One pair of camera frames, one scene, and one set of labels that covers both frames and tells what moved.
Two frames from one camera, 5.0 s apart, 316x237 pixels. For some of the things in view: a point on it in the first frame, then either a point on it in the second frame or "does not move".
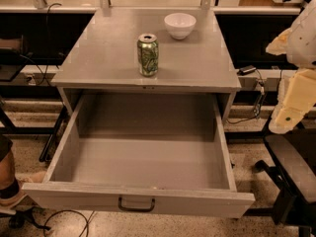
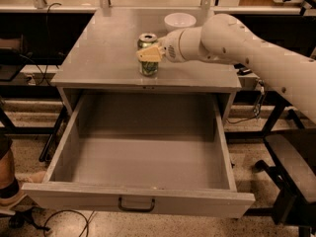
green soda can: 148,54 does not move
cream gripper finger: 299,98 → 175,46
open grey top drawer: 162,153 does not move
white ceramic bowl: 180,25 does not move
